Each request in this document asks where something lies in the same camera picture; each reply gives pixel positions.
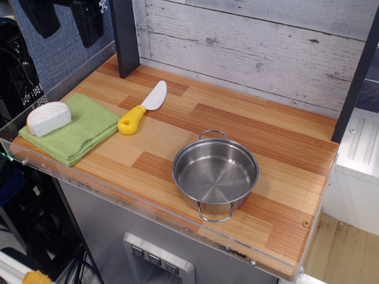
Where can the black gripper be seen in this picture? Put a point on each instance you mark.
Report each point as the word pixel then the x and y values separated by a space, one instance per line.
pixel 88 16

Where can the white orange toy sushi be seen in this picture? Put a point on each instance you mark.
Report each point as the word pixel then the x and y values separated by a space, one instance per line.
pixel 48 117

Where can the small steel pot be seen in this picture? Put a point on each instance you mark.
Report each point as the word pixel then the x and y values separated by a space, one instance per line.
pixel 215 175

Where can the green folded cloth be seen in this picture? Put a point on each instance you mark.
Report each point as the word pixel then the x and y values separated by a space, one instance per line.
pixel 91 123

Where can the steel cabinet with dispenser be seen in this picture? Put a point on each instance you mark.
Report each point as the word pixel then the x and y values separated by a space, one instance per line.
pixel 104 223

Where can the yellow object bottom left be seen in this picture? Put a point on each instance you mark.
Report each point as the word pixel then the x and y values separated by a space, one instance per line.
pixel 36 277

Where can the white metal side unit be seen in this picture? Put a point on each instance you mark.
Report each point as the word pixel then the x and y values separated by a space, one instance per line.
pixel 351 194

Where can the dark left frame post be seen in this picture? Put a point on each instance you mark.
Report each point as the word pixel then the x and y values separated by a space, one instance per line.
pixel 125 36

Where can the dark frame post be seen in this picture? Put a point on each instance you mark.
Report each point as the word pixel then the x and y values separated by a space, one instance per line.
pixel 357 82
pixel 125 36

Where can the black crate with cables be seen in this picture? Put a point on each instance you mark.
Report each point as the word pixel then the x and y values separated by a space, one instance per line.
pixel 20 85

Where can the yellow handled toy knife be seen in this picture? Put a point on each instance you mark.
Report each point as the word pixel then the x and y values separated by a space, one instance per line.
pixel 129 122

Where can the dark right frame post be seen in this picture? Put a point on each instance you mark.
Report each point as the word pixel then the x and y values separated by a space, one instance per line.
pixel 357 82

